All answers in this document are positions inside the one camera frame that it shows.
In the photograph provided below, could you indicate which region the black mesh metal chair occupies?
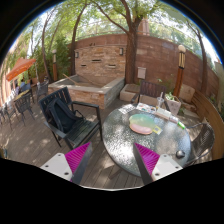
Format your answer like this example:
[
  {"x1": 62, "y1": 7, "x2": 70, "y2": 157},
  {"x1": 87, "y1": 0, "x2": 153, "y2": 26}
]
[{"x1": 185, "y1": 123, "x2": 215, "y2": 166}]

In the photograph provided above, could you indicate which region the green marker pen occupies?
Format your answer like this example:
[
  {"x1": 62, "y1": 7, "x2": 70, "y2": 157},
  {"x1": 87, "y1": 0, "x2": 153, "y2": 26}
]
[{"x1": 177, "y1": 121, "x2": 185, "y2": 129}]

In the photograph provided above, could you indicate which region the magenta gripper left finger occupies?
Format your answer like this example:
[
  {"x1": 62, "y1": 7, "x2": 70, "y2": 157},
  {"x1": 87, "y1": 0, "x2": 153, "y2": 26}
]
[{"x1": 40, "y1": 141, "x2": 94, "y2": 186}]

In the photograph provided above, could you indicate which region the orange patio umbrella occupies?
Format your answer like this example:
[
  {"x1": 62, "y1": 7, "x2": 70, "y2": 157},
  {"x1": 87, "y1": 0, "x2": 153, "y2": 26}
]
[{"x1": 6, "y1": 58, "x2": 36, "y2": 81}]

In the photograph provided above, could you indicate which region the clear plastic cup with straw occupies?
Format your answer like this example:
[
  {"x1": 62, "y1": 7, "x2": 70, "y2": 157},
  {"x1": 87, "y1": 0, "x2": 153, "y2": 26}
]
[{"x1": 157, "y1": 92, "x2": 164, "y2": 108}]

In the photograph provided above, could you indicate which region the grey computer mouse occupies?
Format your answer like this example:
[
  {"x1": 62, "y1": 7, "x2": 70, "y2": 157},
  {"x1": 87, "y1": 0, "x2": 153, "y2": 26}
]
[{"x1": 176, "y1": 150, "x2": 185, "y2": 159}]

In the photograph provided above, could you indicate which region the round glass patio table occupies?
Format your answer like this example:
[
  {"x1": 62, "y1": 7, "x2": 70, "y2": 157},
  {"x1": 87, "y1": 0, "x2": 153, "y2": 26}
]
[{"x1": 103, "y1": 104, "x2": 191, "y2": 177}]

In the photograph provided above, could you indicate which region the stone raised planter fountain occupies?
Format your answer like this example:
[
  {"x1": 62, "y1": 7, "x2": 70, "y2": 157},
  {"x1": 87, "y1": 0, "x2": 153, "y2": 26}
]
[{"x1": 48, "y1": 75, "x2": 124, "y2": 109}]

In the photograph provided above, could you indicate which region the square planter pot with plant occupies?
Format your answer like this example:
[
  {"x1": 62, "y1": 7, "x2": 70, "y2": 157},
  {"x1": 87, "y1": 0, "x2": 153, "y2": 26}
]
[{"x1": 165, "y1": 93, "x2": 181, "y2": 115}]

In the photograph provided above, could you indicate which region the large tree trunk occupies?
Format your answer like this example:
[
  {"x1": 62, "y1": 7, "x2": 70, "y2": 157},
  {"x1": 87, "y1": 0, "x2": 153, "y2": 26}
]
[{"x1": 125, "y1": 15, "x2": 139, "y2": 84}]

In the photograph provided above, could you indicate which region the black metal chair far left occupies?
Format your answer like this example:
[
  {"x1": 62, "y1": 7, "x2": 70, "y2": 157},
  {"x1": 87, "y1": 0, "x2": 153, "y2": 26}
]
[{"x1": 14, "y1": 93, "x2": 33, "y2": 120}]

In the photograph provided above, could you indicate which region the colourful paper sheet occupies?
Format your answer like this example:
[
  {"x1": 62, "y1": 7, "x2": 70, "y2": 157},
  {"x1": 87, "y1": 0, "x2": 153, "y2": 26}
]
[{"x1": 137, "y1": 103, "x2": 156, "y2": 114}]

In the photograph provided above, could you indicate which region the white book on table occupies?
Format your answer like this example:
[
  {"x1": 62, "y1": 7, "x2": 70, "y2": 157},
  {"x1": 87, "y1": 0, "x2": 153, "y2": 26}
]
[{"x1": 156, "y1": 108, "x2": 171, "y2": 120}]

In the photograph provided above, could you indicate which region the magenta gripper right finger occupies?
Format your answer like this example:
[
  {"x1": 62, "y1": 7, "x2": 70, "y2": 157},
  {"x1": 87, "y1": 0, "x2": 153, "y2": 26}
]
[{"x1": 132, "y1": 142, "x2": 184, "y2": 186}]

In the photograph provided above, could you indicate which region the black backpack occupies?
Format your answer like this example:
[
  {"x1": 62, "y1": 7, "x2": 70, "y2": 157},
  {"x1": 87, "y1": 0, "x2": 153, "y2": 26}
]
[{"x1": 46, "y1": 98, "x2": 82, "y2": 133}]

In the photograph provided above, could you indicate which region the dark wooden chair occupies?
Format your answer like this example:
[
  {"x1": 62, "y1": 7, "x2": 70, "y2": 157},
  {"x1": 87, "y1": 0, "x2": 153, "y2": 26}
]
[{"x1": 130, "y1": 81, "x2": 166, "y2": 106}]

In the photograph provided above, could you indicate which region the black slatted patio chair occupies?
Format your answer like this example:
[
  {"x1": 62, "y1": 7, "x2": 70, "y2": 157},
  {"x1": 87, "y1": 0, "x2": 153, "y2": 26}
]
[{"x1": 39, "y1": 87, "x2": 102, "y2": 150}]

